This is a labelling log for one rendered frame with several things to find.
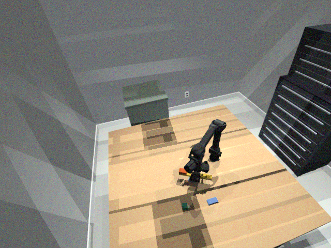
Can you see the dark blue rectangular bar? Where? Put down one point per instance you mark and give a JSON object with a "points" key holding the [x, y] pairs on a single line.
{"points": [[211, 201]]}

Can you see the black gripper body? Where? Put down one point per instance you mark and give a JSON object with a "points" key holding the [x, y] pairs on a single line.
{"points": [[196, 176]]}

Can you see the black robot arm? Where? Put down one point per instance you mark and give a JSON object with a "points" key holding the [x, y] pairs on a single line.
{"points": [[198, 151]]}

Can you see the yellow long bar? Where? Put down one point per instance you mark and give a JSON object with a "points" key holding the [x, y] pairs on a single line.
{"points": [[202, 176]]}

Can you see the green cube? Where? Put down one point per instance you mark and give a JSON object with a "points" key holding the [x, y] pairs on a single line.
{"points": [[184, 206]]}

